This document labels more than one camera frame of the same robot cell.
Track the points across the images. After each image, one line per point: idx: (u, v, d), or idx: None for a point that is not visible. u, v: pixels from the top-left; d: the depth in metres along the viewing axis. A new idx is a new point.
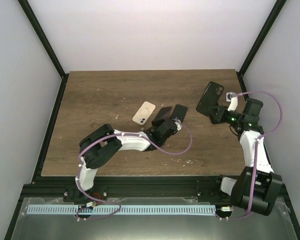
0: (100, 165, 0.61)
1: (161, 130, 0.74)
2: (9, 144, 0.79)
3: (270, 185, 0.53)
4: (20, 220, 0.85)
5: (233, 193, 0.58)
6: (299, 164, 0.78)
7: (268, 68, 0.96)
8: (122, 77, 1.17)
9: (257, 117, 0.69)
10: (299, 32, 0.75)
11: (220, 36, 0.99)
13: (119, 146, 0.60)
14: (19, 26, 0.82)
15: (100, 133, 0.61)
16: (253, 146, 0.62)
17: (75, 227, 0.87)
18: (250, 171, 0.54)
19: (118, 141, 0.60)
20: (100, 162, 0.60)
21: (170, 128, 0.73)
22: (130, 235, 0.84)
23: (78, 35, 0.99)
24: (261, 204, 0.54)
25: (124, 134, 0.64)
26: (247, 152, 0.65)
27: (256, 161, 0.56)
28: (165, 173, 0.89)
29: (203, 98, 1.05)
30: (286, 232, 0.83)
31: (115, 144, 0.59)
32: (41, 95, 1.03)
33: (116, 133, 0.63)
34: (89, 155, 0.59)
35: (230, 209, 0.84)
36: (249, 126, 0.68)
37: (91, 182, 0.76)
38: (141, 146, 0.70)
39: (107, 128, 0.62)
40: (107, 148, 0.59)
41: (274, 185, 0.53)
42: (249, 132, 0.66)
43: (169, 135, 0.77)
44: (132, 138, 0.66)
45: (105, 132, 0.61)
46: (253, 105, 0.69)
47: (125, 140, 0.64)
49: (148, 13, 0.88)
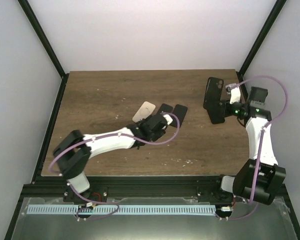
0: (75, 174, 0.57)
1: (150, 123, 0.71)
2: (9, 144, 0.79)
3: (273, 178, 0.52)
4: (20, 220, 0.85)
5: (236, 183, 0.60)
6: (299, 164, 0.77)
7: (268, 69, 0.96)
8: (122, 77, 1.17)
9: (263, 103, 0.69)
10: (299, 31, 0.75)
11: (220, 36, 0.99)
13: (90, 154, 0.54)
14: (19, 26, 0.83)
15: (69, 141, 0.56)
16: (259, 135, 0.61)
17: (75, 227, 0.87)
18: (253, 164, 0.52)
19: (87, 149, 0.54)
20: (72, 172, 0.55)
21: (160, 122, 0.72)
22: (130, 235, 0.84)
23: (78, 35, 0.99)
24: (263, 195, 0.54)
25: (95, 138, 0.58)
26: (252, 142, 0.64)
27: (259, 153, 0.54)
28: (165, 173, 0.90)
29: (206, 95, 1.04)
30: (286, 233, 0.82)
31: (83, 152, 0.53)
32: (41, 95, 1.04)
33: (86, 138, 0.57)
34: (61, 165, 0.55)
35: (230, 209, 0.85)
36: (256, 112, 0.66)
37: (84, 184, 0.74)
38: (122, 146, 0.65)
39: (75, 135, 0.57)
40: (75, 157, 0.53)
41: (277, 179, 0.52)
42: (255, 119, 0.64)
43: (157, 130, 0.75)
44: (110, 139, 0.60)
45: (73, 139, 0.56)
46: (258, 91, 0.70)
47: (100, 144, 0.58)
49: (149, 14, 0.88)
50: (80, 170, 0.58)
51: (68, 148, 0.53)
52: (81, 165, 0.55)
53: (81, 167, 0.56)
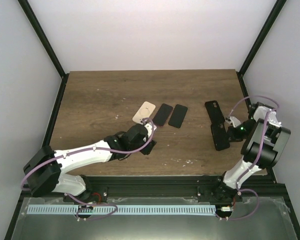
0: (47, 191, 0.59)
1: (129, 136, 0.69)
2: (9, 144, 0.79)
3: (279, 137, 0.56)
4: (20, 220, 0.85)
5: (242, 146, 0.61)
6: (299, 165, 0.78)
7: (267, 69, 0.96)
8: (122, 77, 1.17)
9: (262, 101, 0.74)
10: (299, 32, 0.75)
11: (220, 36, 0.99)
13: (60, 171, 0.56)
14: (19, 25, 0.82)
15: (40, 157, 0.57)
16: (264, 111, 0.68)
17: (75, 227, 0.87)
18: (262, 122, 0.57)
19: (57, 167, 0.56)
20: (44, 189, 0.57)
21: (139, 133, 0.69)
22: (130, 235, 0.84)
23: (78, 35, 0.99)
24: (269, 156, 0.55)
25: (67, 154, 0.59)
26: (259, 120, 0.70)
27: (268, 114, 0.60)
28: (165, 173, 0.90)
29: (214, 136, 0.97)
30: (286, 233, 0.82)
31: (53, 171, 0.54)
32: (41, 95, 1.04)
33: (57, 155, 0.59)
34: (32, 183, 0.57)
35: (230, 209, 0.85)
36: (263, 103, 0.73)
37: (75, 190, 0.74)
38: (99, 159, 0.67)
39: (46, 151, 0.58)
40: (44, 176, 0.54)
41: (283, 137, 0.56)
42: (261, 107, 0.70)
43: (138, 141, 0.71)
44: (84, 154, 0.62)
45: (44, 156, 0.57)
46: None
47: (73, 160, 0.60)
49: (149, 13, 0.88)
50: (54, 187, 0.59)
51: (38, 166, 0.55)
52: (53, 182, 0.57)
53: (53, 184, 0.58)
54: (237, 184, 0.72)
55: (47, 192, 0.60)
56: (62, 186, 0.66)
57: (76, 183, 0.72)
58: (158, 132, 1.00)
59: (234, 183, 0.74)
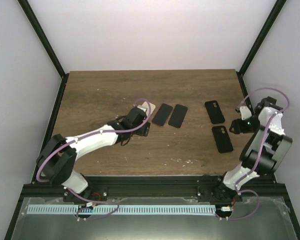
0: (64, 177, 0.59)
1: (130, 118, 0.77)
2: (9, 144, 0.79)
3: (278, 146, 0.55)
4: (20, 220, 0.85)
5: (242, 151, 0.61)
6: None
7: (267, 69, 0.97)
8: (122, 77, 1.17)
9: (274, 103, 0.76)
10: (299, 32, 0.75)
11: (220, 36, 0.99)
13: (75, 154, 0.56)
14: (19, 25, 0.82)
15: (50, 146, 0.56)
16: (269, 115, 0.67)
17: (75, 227, 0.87)
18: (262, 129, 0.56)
19: (73, 151, 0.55)
20: (62, 175, 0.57)
21: (138, 114, 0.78)
22: (130, 235, 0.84)
23: (78, 35, 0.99)
24: (268, 164, 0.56)
25: (78, 139, 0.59)
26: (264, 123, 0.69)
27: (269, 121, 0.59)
28: (165, 174, 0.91)
29: (217, 140, 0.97)
30: (286, 233, 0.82)
31: (69, 155, 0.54)
32: (41, 95, 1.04)
33: (69, 141, 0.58)
34: (48, 172, 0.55)
35: (230, 209, 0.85)
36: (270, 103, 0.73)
37: (78, 185, 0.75)
38: (105, 142, 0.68)
39: (57, 139, 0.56)
40: (61, 162, 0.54)
41: (283, 146, 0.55)
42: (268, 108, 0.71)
43: (136, 123, 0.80)
44: (93, 138, 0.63)
45: (56, 144, 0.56)
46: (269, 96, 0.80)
47: (83, 144, 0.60)
49: (149, 13, 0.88)
50: (69, 172, 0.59)
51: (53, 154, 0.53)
52: (70, 166, 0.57)
53: (69, 169, 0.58)
54: (236, 186, 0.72)
55: (63, 179, 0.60)
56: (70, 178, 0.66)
57: (80, 179, 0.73)
58: (158, 132, 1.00)
59: (233, 185, 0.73)
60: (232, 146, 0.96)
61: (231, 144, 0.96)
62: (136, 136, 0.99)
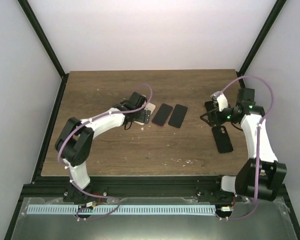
0: (83, 158, 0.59)
1: (133, 100, 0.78)
2: (9, 144, 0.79)
3: (273, 176, 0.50)
4: (20, 220, 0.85)
5: (239, 183, 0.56)
6: None
7: (267, 69, 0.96)
8: (122, 77, 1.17)
9: (253, 101, 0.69)
10: (299, 31, 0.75)
11: (220, 36, 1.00)
13: (93, 132, 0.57)
14: (19, 25, 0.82)
15: (68, 130, 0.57)
16: (256, 132, 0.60)
17: (75, 227, 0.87)
18: (254, 163, 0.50)
19: (90, 129, 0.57)
20: (81, 155, 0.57)
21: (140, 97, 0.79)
22: (130, 235, 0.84)
23: (78, 35, 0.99)
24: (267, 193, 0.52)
25: (92, 119, 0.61)
26: (249, 138, 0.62)
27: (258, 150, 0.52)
28: (165, 173, 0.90)
29: (217, 140, 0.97)
30: (285, 233, 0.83)
31: (87, 133, 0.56)
32: (41, 95, 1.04)
33: (84, 122, 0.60)
34: (68, 153, 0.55)
35: (230, 209, 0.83)
36: (249, 109, 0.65)
37: (84, 178, 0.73)
38: (114, 123, 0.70)
39: (73, 121, 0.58)
40: (80, 140, 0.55)
41: (278, 176, 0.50)
42: (250, 116, 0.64)
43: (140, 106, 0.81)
44: (104, 119, 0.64)
45: (72, 126, 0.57)
46: (246, 91, 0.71)
47: (96, 125, 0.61)
49: (149, 14, 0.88)
50: (87, 153, 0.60)
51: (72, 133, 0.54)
52: (88, 146, 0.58)
53: (87, 149, 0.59)
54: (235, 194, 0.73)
55: (81, 161, 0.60)
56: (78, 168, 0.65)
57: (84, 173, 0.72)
58: (158, 132, 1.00)
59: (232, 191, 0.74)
60: (232, 146, 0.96)
61: (231, 144, 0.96)
62: (136, 135, 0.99)
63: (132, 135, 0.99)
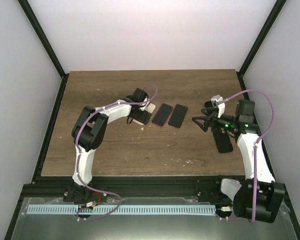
0: (98, 143, 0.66)
1: (136, 96, 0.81)
2: (9, 144, 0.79)
3: (272, 197, 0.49)
4: (20, 220, 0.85)
5: (235, 202, 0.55)
6: None
7: (267, 69, 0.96)
8: (123, 77, 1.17)
9: (252, 116, 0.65)
10: (299, 31, 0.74)
11: (220, 36, 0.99)
13: (107, 118, 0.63)
14: (19, 26, 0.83)
15: (84, 117, 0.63)
16: (252, 152, 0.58)
17: (75, 227, 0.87)
18: (252, 184, 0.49)
19: (104, 115, 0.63)
20: (97, 140, 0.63)
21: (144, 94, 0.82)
22: (130, 235, 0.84)
23: (78, 35, 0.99)
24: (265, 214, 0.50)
25: (105, 108, 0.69)
26: (245, 157, 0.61)
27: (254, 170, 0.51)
28: (165, 173, 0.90)
29: (217, 140, 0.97)
30: (285, 233, 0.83)
31: (102, 118, 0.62)
32: (41, 95, 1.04)
33: (98, 110, 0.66)
34: (85, 138, 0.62)
35: (230, 209, 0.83)
36: (245, 127, 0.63)
37: (90, 174, 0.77)
38: (123, 112, 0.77)
39: (88, 109, 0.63)
40: (97, 125, 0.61)
41: (276, 197, 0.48)
42: (246, 134, 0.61)
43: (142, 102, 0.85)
44: (114, 108, 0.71)
45: (88, 114, 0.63)
46: (246, 104, 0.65)
47: (109, 112, 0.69)
49: (149, 14, 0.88)
50: (101, 138, 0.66)
51: (89, 119, 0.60)
52: (102, 131, 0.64)
53: (102, 135, 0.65)
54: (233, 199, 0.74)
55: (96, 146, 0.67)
56: (86, 160, 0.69)
57: (89, 168, 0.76)
58: (158, 132, 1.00)
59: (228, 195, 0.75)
60: (231, 146, 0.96)
61: (231, 144, 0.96)
62: (136, 135, 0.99)
63: (132, 135, 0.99)
